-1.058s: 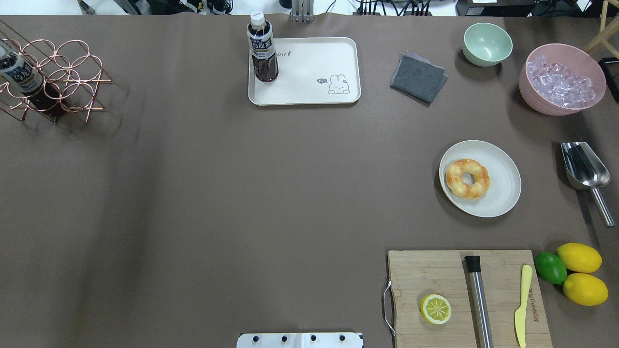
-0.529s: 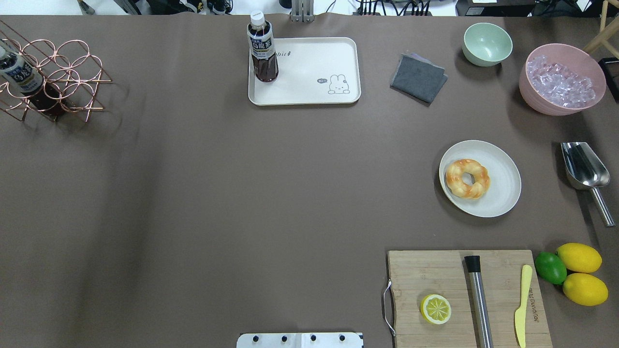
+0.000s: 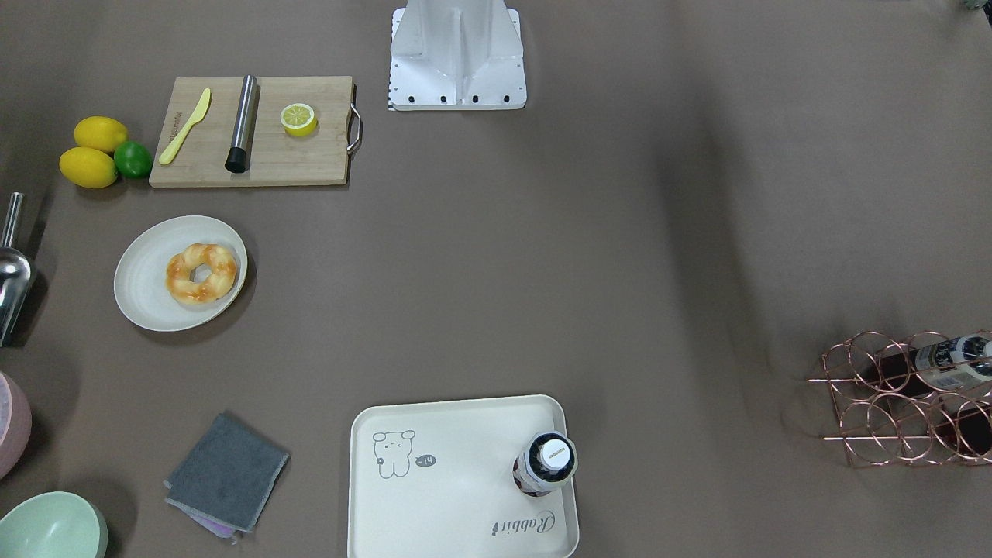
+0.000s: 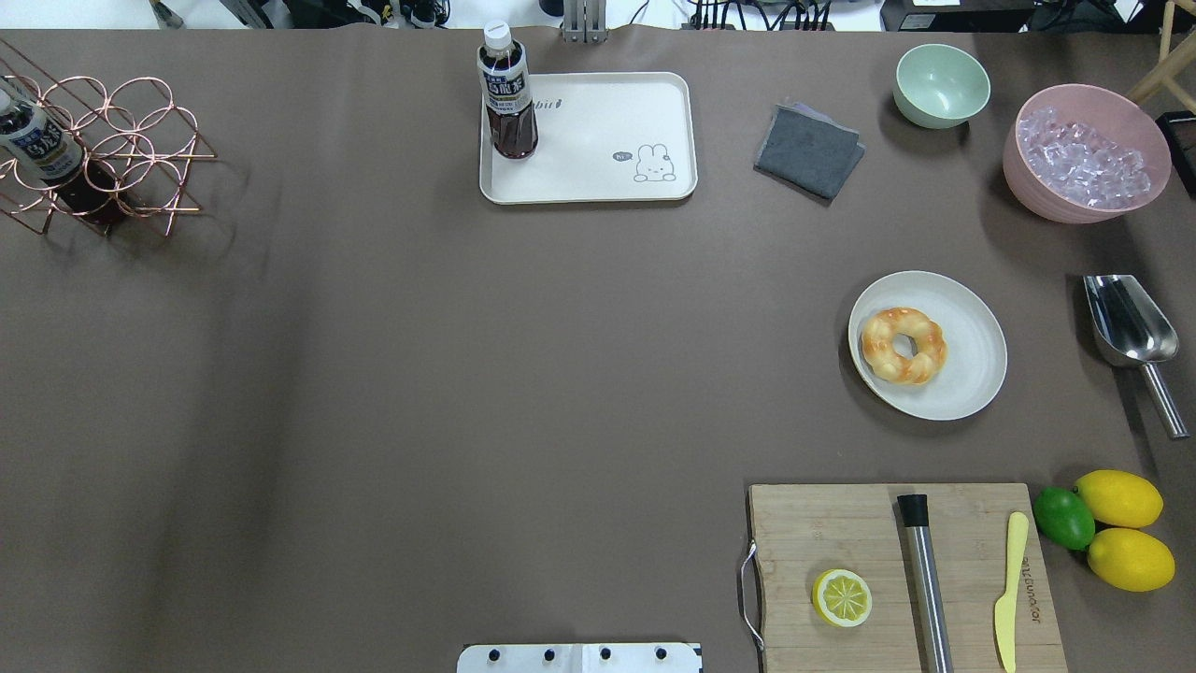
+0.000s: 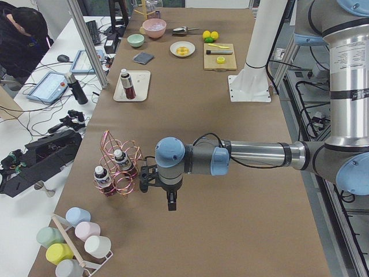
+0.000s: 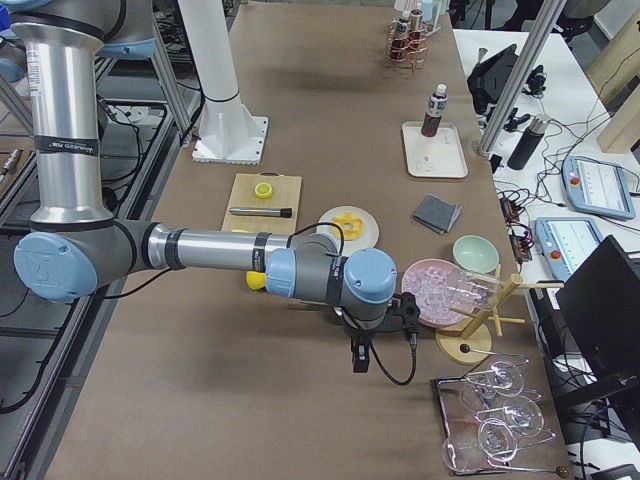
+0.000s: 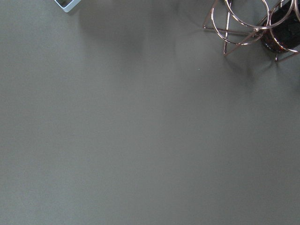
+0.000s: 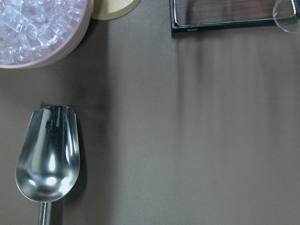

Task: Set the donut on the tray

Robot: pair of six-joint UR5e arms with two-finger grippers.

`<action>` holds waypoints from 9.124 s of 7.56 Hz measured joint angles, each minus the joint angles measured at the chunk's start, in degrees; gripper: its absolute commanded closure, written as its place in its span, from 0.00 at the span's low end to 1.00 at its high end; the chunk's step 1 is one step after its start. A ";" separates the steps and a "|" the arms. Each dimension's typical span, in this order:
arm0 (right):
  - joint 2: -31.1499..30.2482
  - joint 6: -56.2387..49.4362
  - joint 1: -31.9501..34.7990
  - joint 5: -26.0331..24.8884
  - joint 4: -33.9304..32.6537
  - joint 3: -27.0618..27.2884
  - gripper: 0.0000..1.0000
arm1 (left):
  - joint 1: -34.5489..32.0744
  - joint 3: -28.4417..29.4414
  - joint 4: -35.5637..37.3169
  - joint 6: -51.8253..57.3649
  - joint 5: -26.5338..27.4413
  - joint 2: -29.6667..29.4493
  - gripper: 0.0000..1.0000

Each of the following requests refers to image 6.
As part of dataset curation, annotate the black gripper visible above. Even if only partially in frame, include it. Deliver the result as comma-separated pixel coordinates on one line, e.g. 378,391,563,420
342,292,419,374

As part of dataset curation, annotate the white round plate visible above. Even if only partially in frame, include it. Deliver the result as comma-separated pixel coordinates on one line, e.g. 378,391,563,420
319,206,379,253

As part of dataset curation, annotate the yellow glazed donut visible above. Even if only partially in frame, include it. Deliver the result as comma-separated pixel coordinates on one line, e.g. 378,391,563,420
331,211,365,241

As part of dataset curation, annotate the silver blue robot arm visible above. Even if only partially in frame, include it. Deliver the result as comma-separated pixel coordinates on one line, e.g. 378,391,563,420
7,1,419,373

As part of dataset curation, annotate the silver metal tray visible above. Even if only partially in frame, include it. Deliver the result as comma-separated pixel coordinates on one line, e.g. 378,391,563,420
433,368,558,475

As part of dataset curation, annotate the white rectangular tray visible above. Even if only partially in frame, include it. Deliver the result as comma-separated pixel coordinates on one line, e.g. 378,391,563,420
401,122,468,179

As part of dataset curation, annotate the pink bowl of ice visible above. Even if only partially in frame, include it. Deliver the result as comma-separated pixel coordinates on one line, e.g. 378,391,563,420
401,259,478,329

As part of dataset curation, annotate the wooden cup rack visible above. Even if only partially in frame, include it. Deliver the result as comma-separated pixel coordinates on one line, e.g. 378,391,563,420
435,264,565,365

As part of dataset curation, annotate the yellow lemon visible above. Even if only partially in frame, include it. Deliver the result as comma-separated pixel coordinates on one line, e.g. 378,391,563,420
245,271,266,291

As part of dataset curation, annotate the clear glass on rack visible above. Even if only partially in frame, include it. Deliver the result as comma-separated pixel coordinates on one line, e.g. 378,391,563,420
447,269,502,310

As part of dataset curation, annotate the green bowl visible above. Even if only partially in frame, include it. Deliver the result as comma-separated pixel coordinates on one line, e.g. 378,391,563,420
452,235,499,274

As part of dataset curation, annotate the clear tumbler glass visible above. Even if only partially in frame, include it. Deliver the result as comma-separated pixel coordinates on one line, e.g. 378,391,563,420
441,432,488,475

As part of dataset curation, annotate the grey folded cloth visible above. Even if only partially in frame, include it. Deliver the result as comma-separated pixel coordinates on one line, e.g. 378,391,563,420
411,195,461,234

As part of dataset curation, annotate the wine glass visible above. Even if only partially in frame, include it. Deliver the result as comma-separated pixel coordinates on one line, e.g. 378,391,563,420
478,418,517,462
483,361,524,397
501,396,544,437

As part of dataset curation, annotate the silver black knife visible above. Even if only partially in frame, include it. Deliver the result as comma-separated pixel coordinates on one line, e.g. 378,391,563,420
228,207,293,218

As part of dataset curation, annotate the wooden cutting board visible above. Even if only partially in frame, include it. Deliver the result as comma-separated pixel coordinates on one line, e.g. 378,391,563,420
221,173,302,234

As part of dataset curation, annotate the half lemon slice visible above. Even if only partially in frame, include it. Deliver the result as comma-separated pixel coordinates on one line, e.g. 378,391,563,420
254,182,274,199

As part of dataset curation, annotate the blue teach pendant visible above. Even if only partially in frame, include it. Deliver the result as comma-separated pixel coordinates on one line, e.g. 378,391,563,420
534,217,603,281
562,155,636,220

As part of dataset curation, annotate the black monitor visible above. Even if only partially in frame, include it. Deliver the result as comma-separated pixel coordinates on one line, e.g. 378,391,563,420
557,235,639,388

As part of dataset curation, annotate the brown drink bottle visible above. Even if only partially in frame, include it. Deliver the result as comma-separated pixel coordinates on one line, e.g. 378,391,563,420
421,84,447,137

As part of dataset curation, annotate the black thermos bottle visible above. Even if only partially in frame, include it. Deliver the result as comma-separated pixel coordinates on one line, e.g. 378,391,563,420
507,114,551,170

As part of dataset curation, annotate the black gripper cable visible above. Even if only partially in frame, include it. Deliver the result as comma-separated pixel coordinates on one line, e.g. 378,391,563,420
367,332,419,387

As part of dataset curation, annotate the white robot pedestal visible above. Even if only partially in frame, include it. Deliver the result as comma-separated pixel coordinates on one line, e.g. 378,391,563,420
178,1,269,165

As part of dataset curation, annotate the copper wire bottle rack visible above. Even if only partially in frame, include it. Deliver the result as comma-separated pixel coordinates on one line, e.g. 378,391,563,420
385,6,429,72

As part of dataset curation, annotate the aluminium frame post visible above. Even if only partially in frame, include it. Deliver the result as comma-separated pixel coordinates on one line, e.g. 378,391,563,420
477,0,566,157

